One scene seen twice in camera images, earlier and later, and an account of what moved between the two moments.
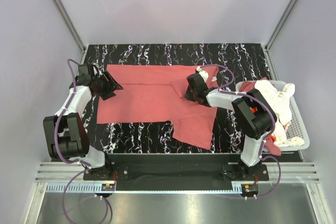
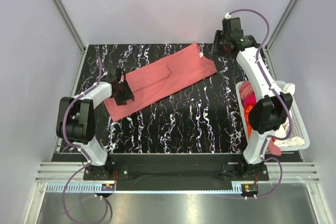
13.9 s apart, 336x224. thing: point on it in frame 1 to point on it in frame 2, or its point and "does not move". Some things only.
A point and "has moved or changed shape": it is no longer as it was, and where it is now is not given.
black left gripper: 112,85 to 127,96
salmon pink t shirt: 156,93 has moved or changed shape
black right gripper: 188,96 to 218,36
